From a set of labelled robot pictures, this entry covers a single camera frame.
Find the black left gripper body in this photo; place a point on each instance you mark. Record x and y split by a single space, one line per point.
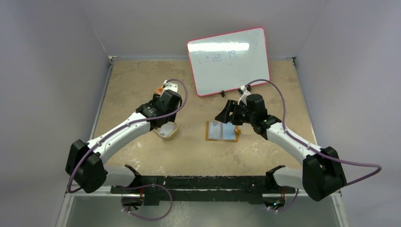
155 98

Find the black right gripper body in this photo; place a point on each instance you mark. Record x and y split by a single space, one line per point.
234 110

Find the white VIP card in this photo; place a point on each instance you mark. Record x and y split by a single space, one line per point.
214 131

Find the yellow leather card holder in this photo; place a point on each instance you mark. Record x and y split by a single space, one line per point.
224 132

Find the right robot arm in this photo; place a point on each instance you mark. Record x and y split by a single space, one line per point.
320 175

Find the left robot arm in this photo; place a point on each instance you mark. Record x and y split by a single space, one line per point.
86 160

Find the beige oval card tray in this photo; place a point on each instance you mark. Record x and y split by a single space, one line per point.
167 131

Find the pink framed whiteboard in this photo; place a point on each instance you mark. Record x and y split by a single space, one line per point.
227 61

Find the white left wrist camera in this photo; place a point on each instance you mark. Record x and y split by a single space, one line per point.
168 85

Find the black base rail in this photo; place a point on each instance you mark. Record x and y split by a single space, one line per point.
253 189

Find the aluminium frame rails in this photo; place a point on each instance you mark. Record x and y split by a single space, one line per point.
168 155

